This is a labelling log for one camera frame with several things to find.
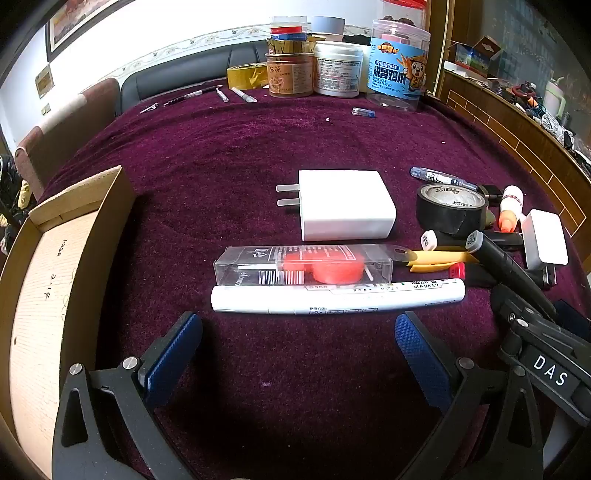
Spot small white charger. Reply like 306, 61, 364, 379
520, 209, 569, 286

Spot black marker red cap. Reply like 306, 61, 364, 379
448, 262, 497, 289

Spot white orange glue bottle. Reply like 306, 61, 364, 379
498, 185, 524, 233

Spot yellow utility knife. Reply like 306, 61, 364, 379
386, 245, 478, 273

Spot black marker white cap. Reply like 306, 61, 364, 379
420, 230, 524, 251

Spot black tape roll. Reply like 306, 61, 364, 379
416, 184, 488, 238

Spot white marker pen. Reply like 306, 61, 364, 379
211, 279, 466, 315

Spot clear case red item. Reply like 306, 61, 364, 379
213, 244, 394, 287

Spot large white charger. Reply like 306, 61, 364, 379
276, 170, 397, 242

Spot black gold lipstick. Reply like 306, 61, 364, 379
477, 184, 504, 207

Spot cardboard box tray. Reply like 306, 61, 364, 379
1, 166, 136, 479

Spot wooden brick-pattern counter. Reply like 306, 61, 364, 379
436, 71, 590, 272

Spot maroon velvet tablecloth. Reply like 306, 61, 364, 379
38, 87, 591, 480

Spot maroon armchair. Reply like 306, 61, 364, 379
14, 78, 120, 199

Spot blue label snack jar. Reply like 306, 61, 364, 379
367, 19, 431, 111

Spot small silver clip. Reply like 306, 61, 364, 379
139, 102, 159, 114

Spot thin silver pen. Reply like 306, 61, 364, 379
216, 88, 229, 103

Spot black silver pen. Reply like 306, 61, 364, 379
162, 85, 221, 107

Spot white plastic tub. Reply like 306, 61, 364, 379
314, 41, 363, 98

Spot white pen on table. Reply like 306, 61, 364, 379
230, 87, 257, 103

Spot red lid jar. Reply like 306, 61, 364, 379
378, 0, 427, 29

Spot black leather sofa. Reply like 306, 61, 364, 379
118, 40, 267, 114

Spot yellow tape roll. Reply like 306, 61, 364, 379
226, 62, 269, 91

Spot brown paper canister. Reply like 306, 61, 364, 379
266, 53, 314, 97

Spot stacked tape rolls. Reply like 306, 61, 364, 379
267, 15, 346, 55

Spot framed painting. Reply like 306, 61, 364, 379
45, 0, 133, 62

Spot small wall plaque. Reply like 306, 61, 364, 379
35, 64, 54, 98

